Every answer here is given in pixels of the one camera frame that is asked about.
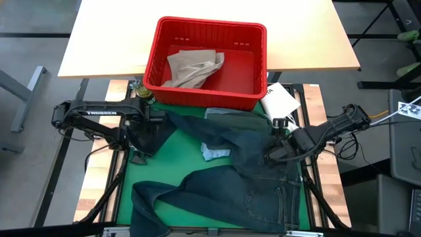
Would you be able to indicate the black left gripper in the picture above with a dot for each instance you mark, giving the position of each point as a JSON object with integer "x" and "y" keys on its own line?
{"x": 156, "y": 116}

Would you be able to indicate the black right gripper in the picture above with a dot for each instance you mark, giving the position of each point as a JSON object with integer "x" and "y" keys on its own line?
{"x": 292, "y": 143}

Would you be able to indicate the dark green sweatshirt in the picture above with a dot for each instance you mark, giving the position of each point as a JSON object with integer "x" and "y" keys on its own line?
{"x": 243, "y": 120}

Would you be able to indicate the dark blue denim jeans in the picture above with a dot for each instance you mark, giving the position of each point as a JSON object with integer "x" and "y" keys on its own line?
{"x": 237, "y": 191}

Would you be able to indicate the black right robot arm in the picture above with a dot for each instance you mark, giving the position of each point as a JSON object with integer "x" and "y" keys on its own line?
{"x": 338, "y": 126}

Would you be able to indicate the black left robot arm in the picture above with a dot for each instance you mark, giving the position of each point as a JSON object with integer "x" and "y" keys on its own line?
{"x": 105, "y": 108}

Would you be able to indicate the red plastic laundry bin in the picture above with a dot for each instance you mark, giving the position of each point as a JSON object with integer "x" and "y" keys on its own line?
{"x": 240, "y": 72}

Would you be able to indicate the small pineapple plant ornament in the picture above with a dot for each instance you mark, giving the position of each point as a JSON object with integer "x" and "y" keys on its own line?
{"x": 143, "y": 92}

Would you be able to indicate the green table mat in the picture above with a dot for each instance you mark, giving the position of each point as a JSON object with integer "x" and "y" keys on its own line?
{"x": 177, "y": 154}

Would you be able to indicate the tan folded garment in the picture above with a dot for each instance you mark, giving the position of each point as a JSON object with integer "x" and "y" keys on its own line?
{"x": 190, "y": 69}

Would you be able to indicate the light wooden table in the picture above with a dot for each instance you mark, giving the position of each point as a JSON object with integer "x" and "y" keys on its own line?
{"x": 108, "y": 33}

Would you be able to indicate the dark grey box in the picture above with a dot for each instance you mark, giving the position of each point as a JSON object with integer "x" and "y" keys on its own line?
{"x": 378, "y": 204}

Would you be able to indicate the grey cabinet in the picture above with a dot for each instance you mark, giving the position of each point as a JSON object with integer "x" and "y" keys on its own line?
{"x": 404, "y": 148}

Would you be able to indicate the white logo sign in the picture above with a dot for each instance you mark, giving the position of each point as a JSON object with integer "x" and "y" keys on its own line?
{"x": 409, "y": 110}

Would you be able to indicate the grey metal table leg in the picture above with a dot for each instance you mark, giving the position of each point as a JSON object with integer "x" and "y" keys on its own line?
{"x": 23, "y": 89}

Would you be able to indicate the green shoe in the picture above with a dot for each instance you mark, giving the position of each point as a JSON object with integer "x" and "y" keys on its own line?
{"x": 408, "y": 35}
{"x": 408, "y": 69}

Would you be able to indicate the small black bracket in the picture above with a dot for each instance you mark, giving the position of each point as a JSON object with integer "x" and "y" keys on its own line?
{"x": 138, "y": 159}

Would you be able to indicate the black desk frame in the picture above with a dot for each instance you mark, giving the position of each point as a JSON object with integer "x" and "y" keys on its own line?
{"x": 378, "y": 85}

